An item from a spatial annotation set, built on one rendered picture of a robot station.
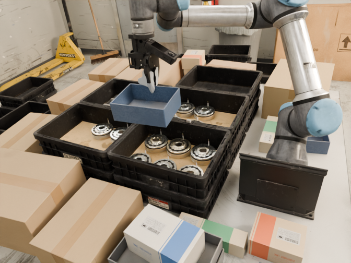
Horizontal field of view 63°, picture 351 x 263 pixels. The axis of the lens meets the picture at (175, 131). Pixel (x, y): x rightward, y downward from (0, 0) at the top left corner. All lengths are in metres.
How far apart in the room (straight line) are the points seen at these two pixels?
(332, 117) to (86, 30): 4.60
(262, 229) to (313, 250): 0.18
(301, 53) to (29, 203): 1.01
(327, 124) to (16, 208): 1.03
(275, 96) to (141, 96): 0.77
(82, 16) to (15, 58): 1.24
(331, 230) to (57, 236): 0.91
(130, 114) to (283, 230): 0.63
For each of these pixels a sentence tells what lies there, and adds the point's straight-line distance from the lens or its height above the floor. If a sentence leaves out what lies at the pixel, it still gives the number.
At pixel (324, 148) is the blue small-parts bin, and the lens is 1.46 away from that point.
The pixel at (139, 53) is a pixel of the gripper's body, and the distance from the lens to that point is 1.01.
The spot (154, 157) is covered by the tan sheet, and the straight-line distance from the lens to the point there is 1.20.
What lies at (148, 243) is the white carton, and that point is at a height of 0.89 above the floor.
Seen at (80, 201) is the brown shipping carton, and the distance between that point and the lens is 1.06.
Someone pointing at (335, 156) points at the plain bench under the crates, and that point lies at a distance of 1.49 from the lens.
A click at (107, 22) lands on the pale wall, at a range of 4.94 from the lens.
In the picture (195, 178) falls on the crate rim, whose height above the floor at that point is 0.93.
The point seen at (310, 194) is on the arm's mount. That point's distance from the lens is 1.10.
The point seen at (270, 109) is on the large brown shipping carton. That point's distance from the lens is 1.63.
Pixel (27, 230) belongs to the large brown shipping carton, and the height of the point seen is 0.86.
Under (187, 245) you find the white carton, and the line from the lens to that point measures 0.83.
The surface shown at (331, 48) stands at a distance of 3.89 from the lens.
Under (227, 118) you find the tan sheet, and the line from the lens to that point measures 1.41.
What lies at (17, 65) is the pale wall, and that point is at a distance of 4.84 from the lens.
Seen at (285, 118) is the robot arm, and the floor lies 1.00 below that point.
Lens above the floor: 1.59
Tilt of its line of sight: 34 degrees down
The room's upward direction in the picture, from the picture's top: 6 degrees counter-clockwise
